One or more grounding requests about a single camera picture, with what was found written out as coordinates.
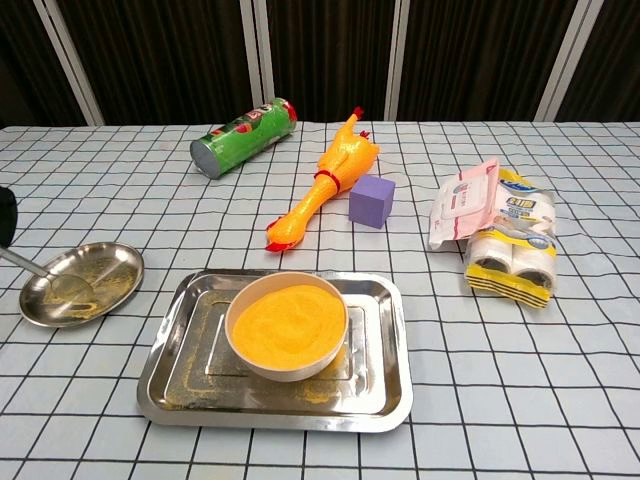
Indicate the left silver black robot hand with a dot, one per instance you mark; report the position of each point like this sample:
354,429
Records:
7,215

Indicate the small metal spoon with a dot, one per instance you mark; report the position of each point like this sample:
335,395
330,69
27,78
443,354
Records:
25,262

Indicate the yellow-orange powder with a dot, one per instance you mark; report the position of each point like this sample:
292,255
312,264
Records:
290,325

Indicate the white bowl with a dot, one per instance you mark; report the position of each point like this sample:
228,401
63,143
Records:
285,374

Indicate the rectangular metal tray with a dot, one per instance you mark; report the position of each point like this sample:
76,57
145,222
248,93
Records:
375,360

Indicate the round metal plate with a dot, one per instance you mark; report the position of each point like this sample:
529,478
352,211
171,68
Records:
115,270

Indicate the dark folding screen white frames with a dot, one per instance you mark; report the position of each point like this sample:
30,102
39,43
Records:
165,55

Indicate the green chips can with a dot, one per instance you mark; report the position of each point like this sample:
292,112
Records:
240,140

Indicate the yellow rubber chicken toy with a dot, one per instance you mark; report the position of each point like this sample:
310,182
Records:
345,150

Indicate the purple foam cube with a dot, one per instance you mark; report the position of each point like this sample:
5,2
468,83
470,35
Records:
370,202

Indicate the pink wet wipes pack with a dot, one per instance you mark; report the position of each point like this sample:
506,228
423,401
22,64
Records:
460,205

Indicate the yellow white bag rolls pack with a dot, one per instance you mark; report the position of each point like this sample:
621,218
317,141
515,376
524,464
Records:
525,215

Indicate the blue checked tablecloth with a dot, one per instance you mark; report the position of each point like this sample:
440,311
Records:
500,375

